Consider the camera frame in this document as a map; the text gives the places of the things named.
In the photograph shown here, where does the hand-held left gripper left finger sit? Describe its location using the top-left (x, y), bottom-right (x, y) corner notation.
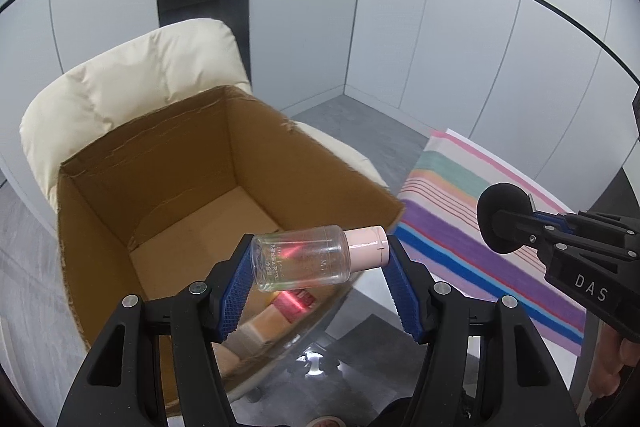
top-left (56, 233), bottom-right (256, 427)

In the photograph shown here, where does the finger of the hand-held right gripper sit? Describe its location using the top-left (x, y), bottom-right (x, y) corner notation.
top-left (491, 213), bottom-right (640, 261)
top-left (526, 196), bottom-right (640, 244)

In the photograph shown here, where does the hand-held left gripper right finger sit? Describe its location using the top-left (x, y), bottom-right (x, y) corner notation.
top-left (382, 237), bottom-right (577, 427)

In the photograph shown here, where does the black round powder puff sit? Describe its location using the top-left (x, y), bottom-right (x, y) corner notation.
top-left (476, 183), bottom-right (536, 255)

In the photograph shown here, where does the small tan box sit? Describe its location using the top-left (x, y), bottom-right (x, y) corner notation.
top-left (225, 304), bottom-right (297, 353)

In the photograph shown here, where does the clear bottle with pink cap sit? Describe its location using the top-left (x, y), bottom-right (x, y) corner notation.
top-left (250, 224), bottom-right (388, 293)

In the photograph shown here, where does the cardboard box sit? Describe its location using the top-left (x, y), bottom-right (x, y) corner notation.
top-left (56, 85), bottom-right (406, 418)

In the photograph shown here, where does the person's right hand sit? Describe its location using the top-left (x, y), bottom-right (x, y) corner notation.
top-left (587, 322), bottom-right (640, 400)

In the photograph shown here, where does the striped colourful cloth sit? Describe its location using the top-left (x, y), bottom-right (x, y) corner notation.
top-left (397, 130), bottom-right (586, 350)

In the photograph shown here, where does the cream padded armchair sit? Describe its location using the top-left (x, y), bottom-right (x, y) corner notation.
top-left (20, 19), bottom-right (391, 400)

